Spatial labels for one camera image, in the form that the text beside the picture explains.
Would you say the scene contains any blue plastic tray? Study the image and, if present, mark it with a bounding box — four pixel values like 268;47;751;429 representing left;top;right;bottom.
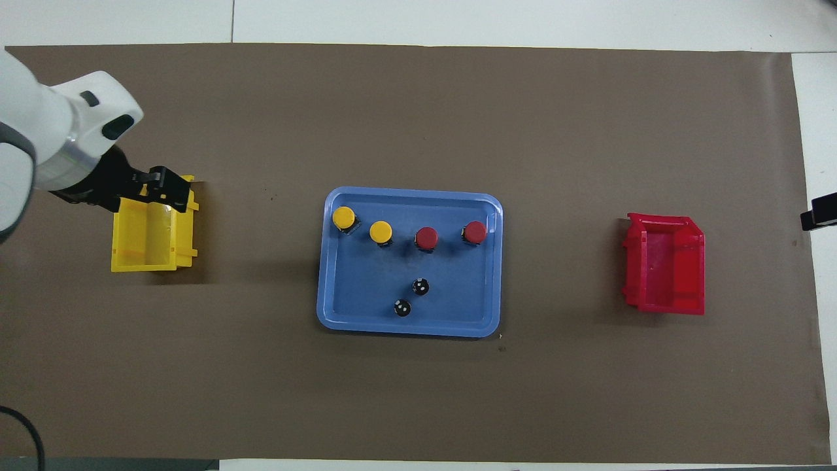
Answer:
316;186;504;339

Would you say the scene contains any black loose cable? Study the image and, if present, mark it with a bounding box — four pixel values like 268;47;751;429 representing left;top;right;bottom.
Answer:
0;406;45;471

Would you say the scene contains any yellow plastic bin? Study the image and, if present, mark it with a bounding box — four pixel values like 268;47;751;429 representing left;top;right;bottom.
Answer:
111;175;200;273

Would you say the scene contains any red plastic bin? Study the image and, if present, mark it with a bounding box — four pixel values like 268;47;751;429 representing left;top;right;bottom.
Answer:
621;213;707;316

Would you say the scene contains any brown paper mat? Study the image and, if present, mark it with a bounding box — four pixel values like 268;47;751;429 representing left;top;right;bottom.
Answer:
0;43;831;466

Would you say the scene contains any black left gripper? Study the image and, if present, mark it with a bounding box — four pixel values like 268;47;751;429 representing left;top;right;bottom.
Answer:
52;147;192;213

